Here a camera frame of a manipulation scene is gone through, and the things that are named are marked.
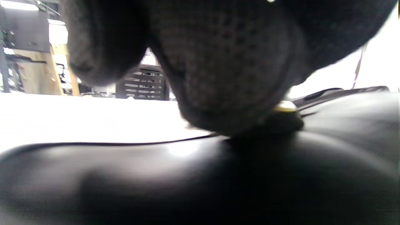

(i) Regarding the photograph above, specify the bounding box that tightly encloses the person's left hand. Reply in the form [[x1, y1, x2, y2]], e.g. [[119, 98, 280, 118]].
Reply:
[[61, 0, 398, 134]]

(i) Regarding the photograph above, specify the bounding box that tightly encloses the black leather shoe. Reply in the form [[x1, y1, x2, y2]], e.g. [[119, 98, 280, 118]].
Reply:
[[0, 86, 400, 225]]

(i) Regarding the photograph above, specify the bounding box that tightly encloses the black office chair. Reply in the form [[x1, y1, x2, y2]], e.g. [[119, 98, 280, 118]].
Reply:
[[116, 64, 170, 101]]

